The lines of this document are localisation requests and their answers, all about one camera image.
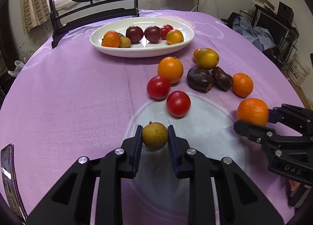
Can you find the beige checked curtain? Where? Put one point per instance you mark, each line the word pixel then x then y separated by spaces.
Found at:
pixel 33 7

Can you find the red cherry tomato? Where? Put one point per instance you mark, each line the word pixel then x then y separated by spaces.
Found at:
pixel 178 104
pixel 166 30
pixel 158 87

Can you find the black monitor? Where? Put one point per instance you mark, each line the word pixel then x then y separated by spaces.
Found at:
pixel 271 24

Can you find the white oval plate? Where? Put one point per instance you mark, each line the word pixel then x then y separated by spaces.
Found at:
pixel 146 50

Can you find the blue clothes pile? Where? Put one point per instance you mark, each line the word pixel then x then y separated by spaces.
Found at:
pixel 256 35

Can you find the orange mandarin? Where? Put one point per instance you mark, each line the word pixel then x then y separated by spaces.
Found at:
pixel 242 85
pixel 252 111
pixel 110 39

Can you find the dark wrinkled passion fruit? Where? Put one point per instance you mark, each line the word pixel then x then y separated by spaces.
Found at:
pixel 222 78
pixel 200 79

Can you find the dark red plum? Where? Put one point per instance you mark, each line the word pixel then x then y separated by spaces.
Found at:
pixel 152 34
pixel 134 34

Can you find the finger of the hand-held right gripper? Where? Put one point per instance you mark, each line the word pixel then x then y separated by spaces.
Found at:
pixel 249 131
pixel 273 116

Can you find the white plastic bag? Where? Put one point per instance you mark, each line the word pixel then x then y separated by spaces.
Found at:
pixel 16 67

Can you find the black speaker box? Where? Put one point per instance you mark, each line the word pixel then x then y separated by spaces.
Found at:
pixel 285 11

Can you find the person's right hand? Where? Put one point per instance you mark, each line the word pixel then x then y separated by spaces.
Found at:
pixel 294 185

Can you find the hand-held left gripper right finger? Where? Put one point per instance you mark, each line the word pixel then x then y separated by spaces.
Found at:
pixel 173 151

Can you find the white plastic bucket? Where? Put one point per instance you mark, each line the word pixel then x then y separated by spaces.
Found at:
pixel 297 71

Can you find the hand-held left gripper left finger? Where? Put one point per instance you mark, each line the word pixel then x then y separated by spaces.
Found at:
pixel 138 151

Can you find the small tan longan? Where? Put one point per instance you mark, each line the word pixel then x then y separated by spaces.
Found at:
pixel 125 42
pixel 155 136

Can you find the purple printed tablecloth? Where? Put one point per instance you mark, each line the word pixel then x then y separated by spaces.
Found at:
pixel 73 105

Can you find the greenish orange citrus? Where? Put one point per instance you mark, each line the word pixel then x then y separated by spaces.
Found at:
pixel 207 58

